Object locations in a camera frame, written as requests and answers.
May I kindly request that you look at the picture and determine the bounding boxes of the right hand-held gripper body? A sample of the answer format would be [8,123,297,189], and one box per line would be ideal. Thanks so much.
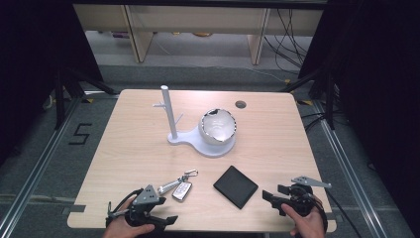
[280,176,333,218]

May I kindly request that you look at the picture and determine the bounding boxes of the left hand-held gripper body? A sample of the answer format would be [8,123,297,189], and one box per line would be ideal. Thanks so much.
[106,183,167,230]

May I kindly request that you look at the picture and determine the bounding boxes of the silver car key with keychain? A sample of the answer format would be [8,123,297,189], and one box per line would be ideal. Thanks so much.
[157,169,200,203]

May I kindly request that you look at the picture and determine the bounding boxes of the black wallet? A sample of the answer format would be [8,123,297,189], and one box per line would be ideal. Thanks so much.
[212,165,260,210]

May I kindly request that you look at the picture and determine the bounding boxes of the person's right hand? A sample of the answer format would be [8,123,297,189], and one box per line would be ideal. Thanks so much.
[280,202,327,238]

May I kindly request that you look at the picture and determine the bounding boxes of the person's left hand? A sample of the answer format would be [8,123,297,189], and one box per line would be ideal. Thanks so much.
[102,197,156,238]

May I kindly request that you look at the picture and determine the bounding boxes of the white stand with pole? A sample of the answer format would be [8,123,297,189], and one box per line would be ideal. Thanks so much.
[152,84,238,159]

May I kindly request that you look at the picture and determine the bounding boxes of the black metal stand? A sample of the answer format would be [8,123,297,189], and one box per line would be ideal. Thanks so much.
[52,63,118,131]
[279,63,340,131]

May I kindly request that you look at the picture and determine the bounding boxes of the black curtain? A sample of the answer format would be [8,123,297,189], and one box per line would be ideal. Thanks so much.
[297,0,420,229]
[0,0,104,167]

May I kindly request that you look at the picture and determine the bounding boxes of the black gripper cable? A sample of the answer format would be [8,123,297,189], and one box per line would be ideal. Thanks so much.
[313,189,365,238]
[105,187,145,229]

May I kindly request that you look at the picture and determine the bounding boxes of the aluminium floor rail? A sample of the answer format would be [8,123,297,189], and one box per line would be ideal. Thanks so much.
[310,98,388,238]
[0,95,83,238]

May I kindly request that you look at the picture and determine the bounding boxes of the bundle of black cables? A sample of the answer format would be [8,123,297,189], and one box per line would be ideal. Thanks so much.
[262,8,313,75]

